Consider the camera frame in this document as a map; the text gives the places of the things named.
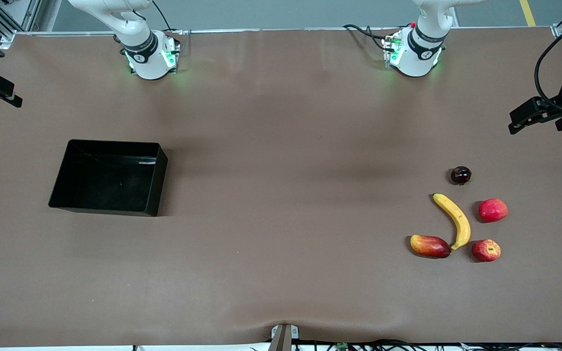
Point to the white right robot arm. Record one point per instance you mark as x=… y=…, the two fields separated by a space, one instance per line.
x=149 y=58

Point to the silver table edge rail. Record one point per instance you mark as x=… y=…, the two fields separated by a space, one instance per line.
x=286 y=29

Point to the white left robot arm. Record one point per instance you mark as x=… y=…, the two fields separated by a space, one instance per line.
x=415 y=58

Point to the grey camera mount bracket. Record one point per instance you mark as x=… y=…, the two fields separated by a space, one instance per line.
x=283 y=339

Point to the red apple with stem dimple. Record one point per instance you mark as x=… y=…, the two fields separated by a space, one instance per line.
x=486 y=250

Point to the dark purple plum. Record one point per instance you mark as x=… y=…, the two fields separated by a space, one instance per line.
x=461 y=175

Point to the brown table cover sheet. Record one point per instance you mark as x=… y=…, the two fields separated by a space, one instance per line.
x=281 y=122

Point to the yellow banana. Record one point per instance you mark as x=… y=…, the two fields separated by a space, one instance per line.
x=459 y=222

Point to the black plastic box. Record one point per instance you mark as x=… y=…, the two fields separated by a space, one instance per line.
x=110 y=185

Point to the smooth red round fruit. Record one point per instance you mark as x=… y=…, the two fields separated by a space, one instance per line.
x=493 y=210

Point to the red yellow mango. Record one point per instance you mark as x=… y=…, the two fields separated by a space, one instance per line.
x=430 y=246

